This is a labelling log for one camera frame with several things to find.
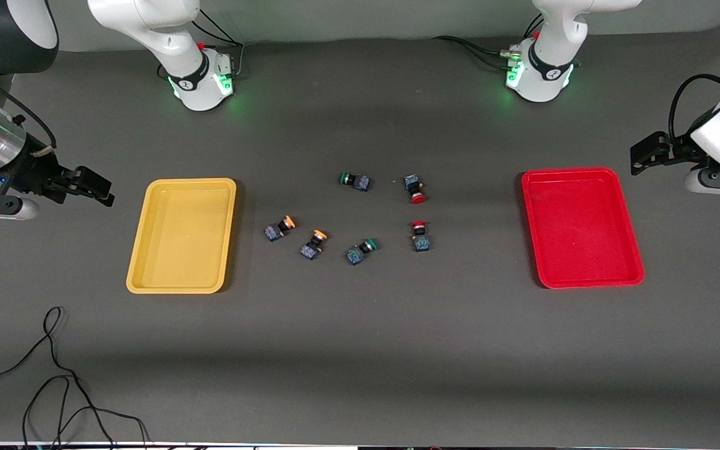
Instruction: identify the yellow push button switch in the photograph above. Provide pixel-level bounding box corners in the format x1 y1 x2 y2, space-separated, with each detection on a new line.
300 229 329 261
264 215 298 243

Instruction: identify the red mushroom push button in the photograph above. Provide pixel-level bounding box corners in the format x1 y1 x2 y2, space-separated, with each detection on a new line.
403 174 429 206
411 220 432 253

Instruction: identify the red plastic tray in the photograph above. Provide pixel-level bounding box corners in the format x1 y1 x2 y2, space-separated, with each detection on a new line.
521 167 646 290

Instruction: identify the yellow plastic tray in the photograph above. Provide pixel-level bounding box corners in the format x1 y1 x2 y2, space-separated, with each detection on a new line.
126 177 238 295

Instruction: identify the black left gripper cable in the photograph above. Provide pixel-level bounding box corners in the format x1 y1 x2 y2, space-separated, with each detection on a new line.
668 73 720 143

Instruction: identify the thin black loose cable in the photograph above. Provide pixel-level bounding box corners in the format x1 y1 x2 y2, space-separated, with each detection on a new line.
0 306 149 450

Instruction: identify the black left arm looped cable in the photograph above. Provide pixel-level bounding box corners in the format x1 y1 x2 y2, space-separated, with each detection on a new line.
521 12 546 41

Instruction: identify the black right arm base cable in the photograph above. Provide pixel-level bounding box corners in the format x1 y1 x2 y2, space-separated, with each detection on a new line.
189 9 246 79

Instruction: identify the black arm base cable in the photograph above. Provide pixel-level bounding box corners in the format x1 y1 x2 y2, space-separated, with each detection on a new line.
431 35 514 69
189 9 246 79

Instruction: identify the black left arm base cable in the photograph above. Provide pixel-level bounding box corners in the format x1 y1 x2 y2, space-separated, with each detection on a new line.
431 35 514 69

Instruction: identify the green push button switch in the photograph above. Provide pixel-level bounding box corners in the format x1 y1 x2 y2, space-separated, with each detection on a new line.
339 171 372 193
346 237 379 266

